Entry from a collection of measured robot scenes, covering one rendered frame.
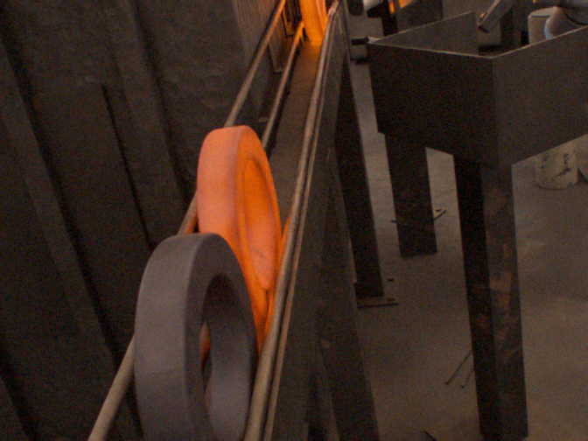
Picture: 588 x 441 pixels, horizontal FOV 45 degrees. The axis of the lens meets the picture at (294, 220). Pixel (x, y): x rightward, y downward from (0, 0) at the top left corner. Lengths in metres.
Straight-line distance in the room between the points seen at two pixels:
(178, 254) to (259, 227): 0.26
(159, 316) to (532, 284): 1.43
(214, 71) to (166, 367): 0.69
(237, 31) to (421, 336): 0.87
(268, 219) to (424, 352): 0.92
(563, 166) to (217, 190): 1.78
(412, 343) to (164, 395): 1.22
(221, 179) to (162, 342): 0.19
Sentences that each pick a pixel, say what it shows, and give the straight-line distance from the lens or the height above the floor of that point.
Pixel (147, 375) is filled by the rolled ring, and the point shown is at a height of 0.68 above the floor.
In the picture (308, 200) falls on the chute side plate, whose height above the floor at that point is 0.62.
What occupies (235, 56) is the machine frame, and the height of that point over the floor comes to 0.74.
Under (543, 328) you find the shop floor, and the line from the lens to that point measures 1.64.
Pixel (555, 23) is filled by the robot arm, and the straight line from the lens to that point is 1.62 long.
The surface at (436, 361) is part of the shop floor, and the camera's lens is 1.56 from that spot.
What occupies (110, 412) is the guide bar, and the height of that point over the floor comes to 0.64.
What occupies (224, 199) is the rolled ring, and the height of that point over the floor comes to 0.71.
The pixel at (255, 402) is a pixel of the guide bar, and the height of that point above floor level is 0.60.
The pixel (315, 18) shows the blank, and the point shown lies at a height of 0.71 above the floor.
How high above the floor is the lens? 0.92
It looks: 23 degrees down
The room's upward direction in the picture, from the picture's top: 11 degrees counter-clockwise
